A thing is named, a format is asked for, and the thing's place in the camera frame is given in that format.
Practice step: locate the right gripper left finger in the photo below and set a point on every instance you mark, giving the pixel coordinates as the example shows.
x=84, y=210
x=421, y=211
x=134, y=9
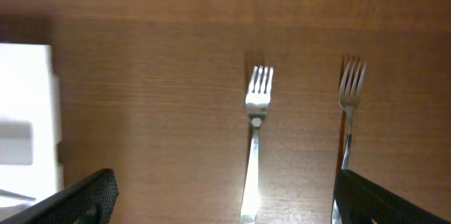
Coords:
x=90, y=200

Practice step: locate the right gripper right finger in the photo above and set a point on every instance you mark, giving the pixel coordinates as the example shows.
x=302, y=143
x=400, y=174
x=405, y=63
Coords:
x=361, y=201

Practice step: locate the silver fork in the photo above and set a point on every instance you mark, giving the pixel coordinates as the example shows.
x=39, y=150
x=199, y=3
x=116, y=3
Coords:
x=257, y=101
x=12, y=195
x=349, y=96

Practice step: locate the white plastic cutlery tray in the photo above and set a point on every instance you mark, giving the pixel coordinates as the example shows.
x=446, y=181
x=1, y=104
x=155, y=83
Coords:
x=30, y=126

